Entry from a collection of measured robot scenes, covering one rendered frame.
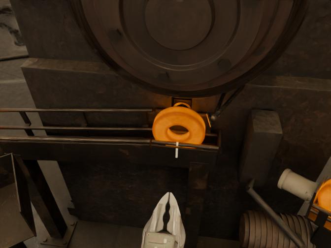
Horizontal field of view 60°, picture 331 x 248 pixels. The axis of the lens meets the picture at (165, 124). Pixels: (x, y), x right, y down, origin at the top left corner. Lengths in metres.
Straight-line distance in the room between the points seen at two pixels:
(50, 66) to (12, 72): 1.89
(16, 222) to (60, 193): 0.81
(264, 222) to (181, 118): 0.40
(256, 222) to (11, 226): 0.68
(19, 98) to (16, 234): 1.68
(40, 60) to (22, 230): 0.48
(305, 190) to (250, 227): 0.20
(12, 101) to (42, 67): 1.52
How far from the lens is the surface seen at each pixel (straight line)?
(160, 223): 0.65
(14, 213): 0.91
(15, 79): 2.69
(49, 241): 1.54
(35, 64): 0.95
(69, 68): 0.89
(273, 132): 0.79
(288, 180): 0.84
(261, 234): 0.92
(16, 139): 1.03
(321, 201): 0.85
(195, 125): 0.80
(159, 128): 0.82
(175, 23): 0.52
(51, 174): 1.78
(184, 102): 0.89
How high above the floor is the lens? 1.31
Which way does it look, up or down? 42 degrees down
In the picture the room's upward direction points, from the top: straight up
